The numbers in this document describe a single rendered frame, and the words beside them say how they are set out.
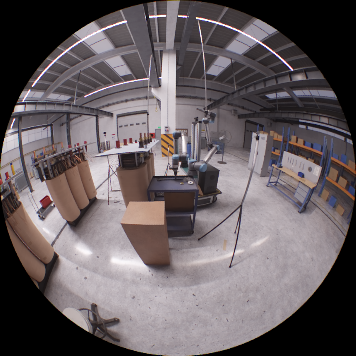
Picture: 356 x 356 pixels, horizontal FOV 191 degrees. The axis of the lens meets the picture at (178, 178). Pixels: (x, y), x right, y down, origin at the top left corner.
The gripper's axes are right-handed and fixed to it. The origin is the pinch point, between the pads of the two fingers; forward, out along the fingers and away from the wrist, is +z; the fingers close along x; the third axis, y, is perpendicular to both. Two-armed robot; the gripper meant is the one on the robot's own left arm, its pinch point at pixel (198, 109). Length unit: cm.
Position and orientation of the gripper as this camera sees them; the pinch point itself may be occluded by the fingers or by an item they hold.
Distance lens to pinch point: 197.9
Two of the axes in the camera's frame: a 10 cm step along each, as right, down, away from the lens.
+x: 1.0, 7.1, -7.0
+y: 2.4, -7.0, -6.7
